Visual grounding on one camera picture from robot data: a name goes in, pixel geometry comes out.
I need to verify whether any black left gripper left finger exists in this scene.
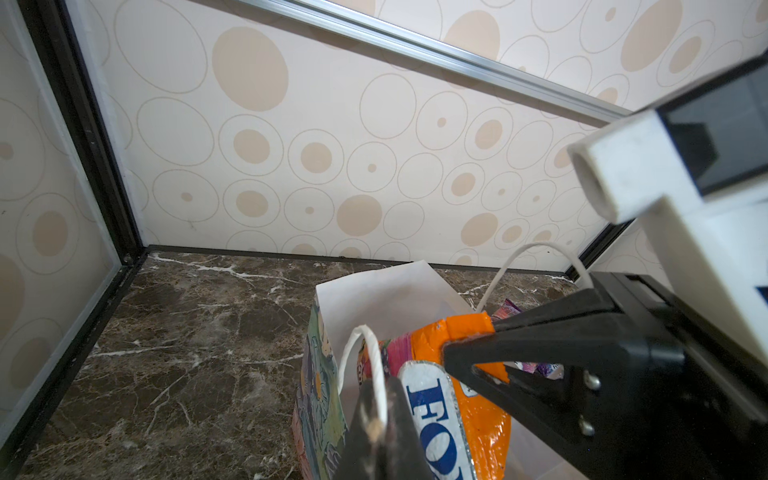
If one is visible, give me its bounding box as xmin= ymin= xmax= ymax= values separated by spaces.
xmin=334 ymin=377 xmax=432 ymax=480

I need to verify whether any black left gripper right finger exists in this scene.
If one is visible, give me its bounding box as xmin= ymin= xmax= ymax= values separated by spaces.
xmin=443 ymin=272 xmax=767 ymax=479

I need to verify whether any white floral paper bag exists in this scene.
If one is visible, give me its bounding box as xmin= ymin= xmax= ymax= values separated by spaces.
xmin=291 ymin=241 xmax=595 ymax=480

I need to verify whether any pink candy packet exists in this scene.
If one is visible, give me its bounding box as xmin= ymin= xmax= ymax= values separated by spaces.
xmin=491 ymin=299 xmax=564 ymax=380

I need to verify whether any black right corner post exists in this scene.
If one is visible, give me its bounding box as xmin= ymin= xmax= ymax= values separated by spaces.
xmin=579 ymin=220 xmax=633 ymax=268

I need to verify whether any black corner post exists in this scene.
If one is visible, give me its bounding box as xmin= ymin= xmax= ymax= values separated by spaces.
xmin=16 ymin=1 xmax=146 ymax=266
xmin=579 ymin=220 xmax=633 ymax=268

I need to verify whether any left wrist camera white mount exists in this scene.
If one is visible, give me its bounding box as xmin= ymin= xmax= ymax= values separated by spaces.
xmin=566 ymin=50 xmax=768 ymax=367

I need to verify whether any silver rear aluminium rail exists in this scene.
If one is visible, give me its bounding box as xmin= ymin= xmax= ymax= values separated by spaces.
xmin=247 ymin=1 xmax=632 ymax=124

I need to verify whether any black left corner post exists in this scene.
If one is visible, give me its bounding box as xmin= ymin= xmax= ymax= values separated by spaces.
xmin=16 ymin=1 xmax=146 ymax=266

